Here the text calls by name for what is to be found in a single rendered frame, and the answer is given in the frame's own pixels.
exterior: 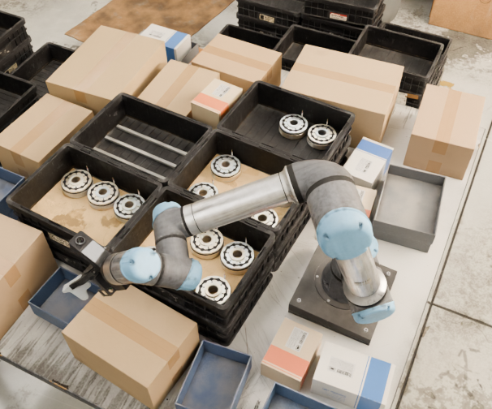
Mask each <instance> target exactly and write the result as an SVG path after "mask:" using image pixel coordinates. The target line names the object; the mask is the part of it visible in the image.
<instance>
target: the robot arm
mask: <svg viewBox="0 0 492 409"><path fill-rule="evenodd" d="M291 202H294V203H296V204H298V205H299V204H302V203H304V202H307V205H308V207H309V212H310V215H311V218H312V221H313V225H314V228H315V231H316V234H317V241H318V244H319V246H320V247H321V249H322V251H323V252H324V253H325V254H326V255H327V256H328V257H330V258H332V261H331V262H329V263H328V264H327V265H326V267H325V268H324V269H323V271H322V277H321V283H322V288H323V290H324V291H325V292H326V294H327V295H328V296H329V297H331V298H332V299H333V300H335V301H337V302H340V303H343V304H349V306H350V309H351V311H352V316H353V318H354V320H355V322H356V323H359V324H369V323H374V322H377V321H381V320H383V319H386V318H387V317H389V316H391V315H392V314H393V313H394V312H395V304H394V302H395V301H393V299H392V297H391V293H390V290H389V287H388V285H387V282H386V278H385V276H384V274H383V272H382V269H381V266H380V264H379V262H378V258H377V254H378V241H377V240H376V239H375V238H374V237H373V228H372V225H371V222H370V220H369V219H368V217H367V214H366V212H365V208H364V206H363V204H362V201H361V199H360V195H359V193H358V191H357V188H356V185H355V182H354V179H353V177H352V176H351V174H350V173H349V172H348V171H347V170H346V169H345V168H344V167H342V166H341V165H339V164H337V163H334V162H332V161H326V160H315V159H313V160H304V161H297V162H294V163H291V164H289V165H286V166H284V168H283V171H282V172H279V173H277V174H273V175H271V176H268V177H265V178H263V179H258V180H257V181H254V182H251V183H247V184H245V185H243V186H240V187H236V188H233V189H231V190H228V191H226V192H222V193H219V194H217V195H214V196H211V197H208V198H205V199H203V200H198V201H197V202H194V203H191V204H187V205H185V206H183V207H181V206H180V205H179V204H177V203H175V202H172V201H171V202H169V203H166V202H163V203H161V204H158V205H157V206H156V207H155V208H154V210H153V233H154V239H155V247H156V252H155V251H154V250H152V249H151V248H143V247H138V248H132V249H130V250H126V251H123V252H117V253H114V251H113V250H112V249H111V248H110V247H103V246H102V245H100V244H99V243H97V242H96V241H95V240H94V239H92V238H91V237H89V236H88V235H87V234H85V233H84V232H83V231H79V232H78V233H77V234H76V235H75V236H74V237H73V238H72V239H71V240H70V241H69V245H70V249H72V250H73V251H74V252H76V253H77V254H78V255H80V256H81V257H82V258H84V259H85V260H86V261H87V262H88V263H89V264H90V265H89V266H88V268H87V269H86V270H85V271H84V272H83V275H82V274H80V275H79V276H77V277H76V278H75V279H73V280H71V281H70V282H69V283H67V284H65V285H64V286H63V290H62V292H63V293H67V292H71V293H72V294H74V295H75V296H77V297H78V298H80V299H82V300H86V299H88V293H87V289H88V288H89V287H90V286H91V283H90V281H89V280H94V281H95V283H96V284H97V285H98V286H99V287H100V288H101V289H99V290H98V291H99V293H100V294H101V295H102V296H103V297H105V296H112V295H113V294H114V293H115V292H116V291H123V290H126V289H127V288H128V287H129V286H130V285H131V284H132V283H136V284H142V285H148V286H160V287H165V288H171V289H175V290H177V291H178V290H184V291H192V290H194V289H196V287H197V286H198V285H199V283H200V281H201V277H202V267H201V264H200V262H199V261H198V260H194V259H193V258H189V254H188V243H187V238H188V237H191V236H193V235H198V234H200V233H203V232H206V231H208V230H212V229H215V228H218V227H220V226H224V225H226V224H229V223H232V222H236V221H239V220H241V219H244V218H246V217H251V216H253V215H255V214H258V213H262V212H265V211H267V210H270V209H274V208H277V207H279V206H282V205H285V204H288V203H291ZM109 290H112V292H109ZM102 291H104V292H105V293H107V295H105V294H104V293H103V292H102Z"/></svg>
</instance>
